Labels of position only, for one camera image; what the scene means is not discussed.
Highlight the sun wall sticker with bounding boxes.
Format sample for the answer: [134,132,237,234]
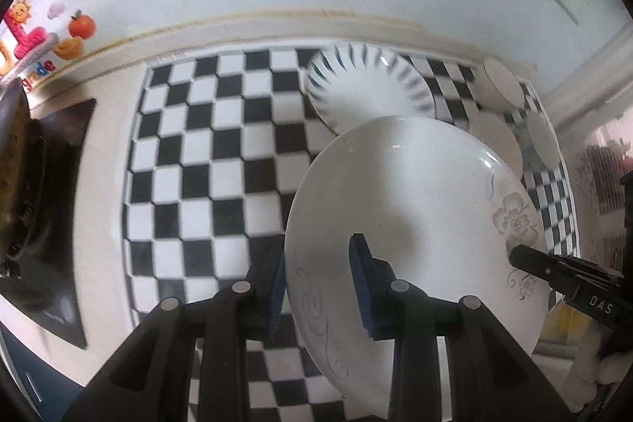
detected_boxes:
[7,0,33,25]

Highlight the white plate blue striped rim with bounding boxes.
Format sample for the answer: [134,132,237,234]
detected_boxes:
[304,41,436,136]

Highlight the red tomato wall sticker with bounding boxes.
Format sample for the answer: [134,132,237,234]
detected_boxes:
[67,9,96,40]

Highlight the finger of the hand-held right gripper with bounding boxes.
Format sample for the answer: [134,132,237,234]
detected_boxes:
[509,244,623,301]

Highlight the metal wok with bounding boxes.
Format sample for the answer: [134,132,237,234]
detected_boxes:
[0,78,36,277]

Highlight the black white checkered mat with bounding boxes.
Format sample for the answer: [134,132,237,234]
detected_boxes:
[121,44,577,422]

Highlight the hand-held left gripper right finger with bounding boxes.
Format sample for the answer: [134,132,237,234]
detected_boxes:
[349,233,569,422]

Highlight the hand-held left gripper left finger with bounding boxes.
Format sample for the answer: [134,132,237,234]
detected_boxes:
[64,234,288,422]

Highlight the white floral plate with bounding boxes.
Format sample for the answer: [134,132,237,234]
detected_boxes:
[284,115,551,420]

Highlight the person's right hand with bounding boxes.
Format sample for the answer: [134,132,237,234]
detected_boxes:
[569,328,623,412]

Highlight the pink letter wall sticker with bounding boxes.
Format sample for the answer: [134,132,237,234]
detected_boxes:
[6,19,60,61]

